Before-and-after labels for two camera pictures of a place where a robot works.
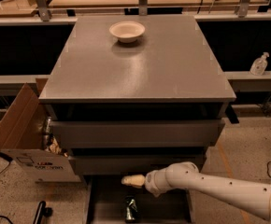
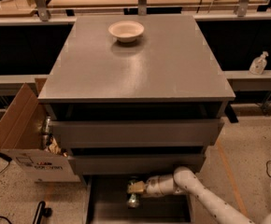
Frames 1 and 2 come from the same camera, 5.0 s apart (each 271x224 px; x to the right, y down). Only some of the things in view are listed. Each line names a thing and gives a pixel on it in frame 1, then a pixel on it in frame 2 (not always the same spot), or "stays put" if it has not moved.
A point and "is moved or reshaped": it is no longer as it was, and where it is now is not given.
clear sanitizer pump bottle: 259,64 stays put
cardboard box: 21,134 stays put
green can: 131,207 is moved or reshaped
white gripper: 153,181 -> 152,185
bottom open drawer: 107,196 stays put
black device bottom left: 41,212 stays put
